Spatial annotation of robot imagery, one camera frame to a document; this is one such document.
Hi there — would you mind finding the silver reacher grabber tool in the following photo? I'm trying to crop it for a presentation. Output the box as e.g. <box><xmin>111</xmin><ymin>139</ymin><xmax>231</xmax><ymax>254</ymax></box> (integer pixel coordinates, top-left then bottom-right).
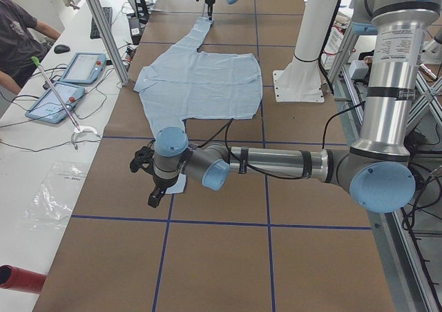
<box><xmin>31</xmin><ymin>56</ymin><xmax>100</xmax><ymax>150</ymax></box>

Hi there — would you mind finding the clear plastic bag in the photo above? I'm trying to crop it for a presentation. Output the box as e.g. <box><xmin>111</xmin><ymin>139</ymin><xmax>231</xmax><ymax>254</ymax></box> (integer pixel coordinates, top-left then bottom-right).
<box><xmin>17</xmin><ymin>162</ymin><xmax>90</xmax><ymax>232</ymax></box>

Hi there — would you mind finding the red cylinder tube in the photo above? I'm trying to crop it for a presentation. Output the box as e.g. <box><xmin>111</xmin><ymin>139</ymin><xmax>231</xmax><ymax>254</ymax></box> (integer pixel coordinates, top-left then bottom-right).
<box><xmin>1</xmin><ymin>265</ymin><xmax>46</xmax><ymax>294</ymax></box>

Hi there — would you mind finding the aluminium frame post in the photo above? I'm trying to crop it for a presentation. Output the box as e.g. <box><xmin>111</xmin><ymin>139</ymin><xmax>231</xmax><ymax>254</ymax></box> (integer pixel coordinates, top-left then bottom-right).
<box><xmin>86</xmin><ymin>0</ymin><xmax>129</xmax><ymax>86</ymax></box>

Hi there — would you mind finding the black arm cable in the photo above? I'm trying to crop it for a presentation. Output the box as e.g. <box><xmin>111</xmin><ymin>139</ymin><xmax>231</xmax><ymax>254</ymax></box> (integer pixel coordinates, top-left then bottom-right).
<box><xmin>193</xmin><ymin>97</ymin><xmax>367</xmax><ymax>180</ymax></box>

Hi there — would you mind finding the black computer mouse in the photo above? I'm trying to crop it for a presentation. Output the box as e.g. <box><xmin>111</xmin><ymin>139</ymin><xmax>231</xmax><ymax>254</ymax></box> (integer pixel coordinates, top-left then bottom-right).
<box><xmin>53</xmin><ymin>44</ymin><xmax>70</xmax><ymax>54</ymax></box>

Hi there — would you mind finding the near blue teach pendant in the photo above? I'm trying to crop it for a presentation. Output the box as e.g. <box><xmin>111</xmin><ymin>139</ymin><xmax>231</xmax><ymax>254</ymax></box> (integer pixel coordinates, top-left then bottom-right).
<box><xmin>25</xmin><ymin>81</ymin><xmax>86</xmax><ymax>124</ymax></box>

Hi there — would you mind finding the far blue teach pendant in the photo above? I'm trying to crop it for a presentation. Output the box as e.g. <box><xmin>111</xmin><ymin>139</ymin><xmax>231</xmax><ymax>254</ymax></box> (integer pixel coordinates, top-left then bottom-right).
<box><xmin>59</xmin><ymin>52</ymin><xmax>106</xmax><ymax>85</ymax></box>

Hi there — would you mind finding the black keyboard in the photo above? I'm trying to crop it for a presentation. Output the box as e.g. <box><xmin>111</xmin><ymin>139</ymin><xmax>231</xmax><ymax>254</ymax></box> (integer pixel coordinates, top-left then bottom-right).
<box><xmin>90</xmin><ymin>6</ymin><xmax>114</xmax><ymax>39</ymax></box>

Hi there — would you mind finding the light blue button shirt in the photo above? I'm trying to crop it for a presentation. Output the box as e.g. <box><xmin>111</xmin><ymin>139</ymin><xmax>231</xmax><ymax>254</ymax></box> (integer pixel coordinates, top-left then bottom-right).
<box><xmin>134</xmin><ymin>17</ymin><xmax>262</xmax><ymax>193</ymax></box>

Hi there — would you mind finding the blue teach pendant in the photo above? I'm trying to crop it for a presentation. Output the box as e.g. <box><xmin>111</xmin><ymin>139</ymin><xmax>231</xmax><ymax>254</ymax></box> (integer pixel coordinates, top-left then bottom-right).
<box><xmin>59</xmin><ymin>52</ymin><xmax>106</xmax><ymax>85</ymax></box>
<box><xmin>25</xmin><ymin>81</ymin><xmax>86</xmax><ymax>124</ymax></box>

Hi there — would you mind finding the seated person dark shirt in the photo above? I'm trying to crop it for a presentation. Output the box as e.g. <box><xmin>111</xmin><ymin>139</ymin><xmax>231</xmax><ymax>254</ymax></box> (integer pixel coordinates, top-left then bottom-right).
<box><xmin>1</xmin><ymin>0</ymin><xmax>61</xmax><ymax>95</ymax></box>

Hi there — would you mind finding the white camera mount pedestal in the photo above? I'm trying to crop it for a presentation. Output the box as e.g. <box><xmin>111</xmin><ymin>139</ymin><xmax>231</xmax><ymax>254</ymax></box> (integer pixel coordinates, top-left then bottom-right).
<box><xmin>273</xmin><ymin>0</ymin><xmax>341</xmax><ymax>103</ymax></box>

